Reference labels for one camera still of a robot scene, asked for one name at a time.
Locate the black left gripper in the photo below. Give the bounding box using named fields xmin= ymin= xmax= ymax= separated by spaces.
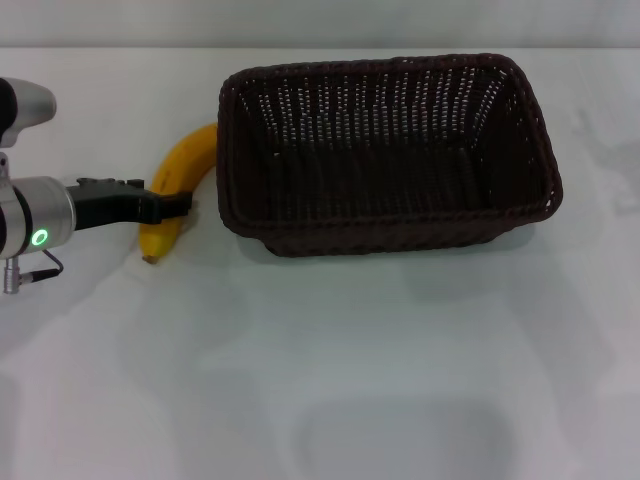
xmin=64 ymin=176 xmax=195 ymax=234

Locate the yellow banana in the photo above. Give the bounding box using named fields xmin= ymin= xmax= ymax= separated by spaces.
xmin=138 ymin=122 xmax=220 ymax=265

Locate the black wicker basket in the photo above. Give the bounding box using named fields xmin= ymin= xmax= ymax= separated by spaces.
xmin=215 ymin=52 xmax=564 ymax=259

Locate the left arm cable with plug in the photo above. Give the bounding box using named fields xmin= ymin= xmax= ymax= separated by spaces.
xmin=0 ymin=248 xmax=66 ymax=296

